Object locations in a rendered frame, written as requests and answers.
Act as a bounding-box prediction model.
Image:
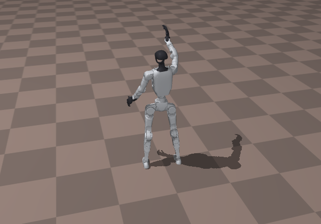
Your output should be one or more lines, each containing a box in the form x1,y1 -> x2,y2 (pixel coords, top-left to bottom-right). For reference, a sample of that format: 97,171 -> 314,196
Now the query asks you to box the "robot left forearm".
132,86 -> 142,100

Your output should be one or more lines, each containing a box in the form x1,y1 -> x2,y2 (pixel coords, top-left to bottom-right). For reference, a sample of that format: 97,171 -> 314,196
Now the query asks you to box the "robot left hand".
127,96 -> 137,106

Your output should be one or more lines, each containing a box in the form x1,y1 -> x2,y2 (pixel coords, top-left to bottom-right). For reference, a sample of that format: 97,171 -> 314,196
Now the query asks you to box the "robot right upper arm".
170,53 -> 178,75

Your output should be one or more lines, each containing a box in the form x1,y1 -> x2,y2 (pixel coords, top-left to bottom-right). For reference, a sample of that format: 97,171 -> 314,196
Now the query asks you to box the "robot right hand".
162,25 -> 170,42

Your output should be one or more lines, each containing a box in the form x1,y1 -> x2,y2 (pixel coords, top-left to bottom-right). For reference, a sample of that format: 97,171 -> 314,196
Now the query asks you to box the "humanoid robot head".
155,50 -> 168,72

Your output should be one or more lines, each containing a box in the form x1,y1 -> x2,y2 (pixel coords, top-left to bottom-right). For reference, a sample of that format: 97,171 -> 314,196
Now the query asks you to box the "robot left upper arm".
138,70 -> 153,93

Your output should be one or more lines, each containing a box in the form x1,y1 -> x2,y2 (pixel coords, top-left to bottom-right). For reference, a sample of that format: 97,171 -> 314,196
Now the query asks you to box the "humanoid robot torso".
151,65 -> 173,111

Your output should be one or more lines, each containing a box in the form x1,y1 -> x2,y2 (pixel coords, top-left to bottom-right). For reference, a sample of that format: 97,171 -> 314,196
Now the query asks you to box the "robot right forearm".
165,39 -> 178,56

